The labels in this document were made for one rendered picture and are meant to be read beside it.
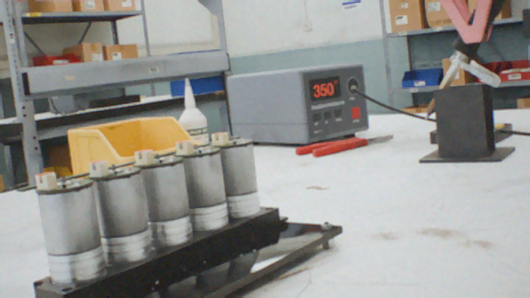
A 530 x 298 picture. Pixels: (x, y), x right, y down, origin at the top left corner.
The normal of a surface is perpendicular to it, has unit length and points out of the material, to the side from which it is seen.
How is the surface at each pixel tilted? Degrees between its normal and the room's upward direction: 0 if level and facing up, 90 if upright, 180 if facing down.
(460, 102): 90
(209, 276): 0
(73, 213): 90
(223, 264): 0
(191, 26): 90
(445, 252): 0
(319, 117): 90
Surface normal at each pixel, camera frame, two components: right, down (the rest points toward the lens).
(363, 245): -0.11, -0.99
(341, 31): -0.64, 0.17
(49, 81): 0.76, 0.00
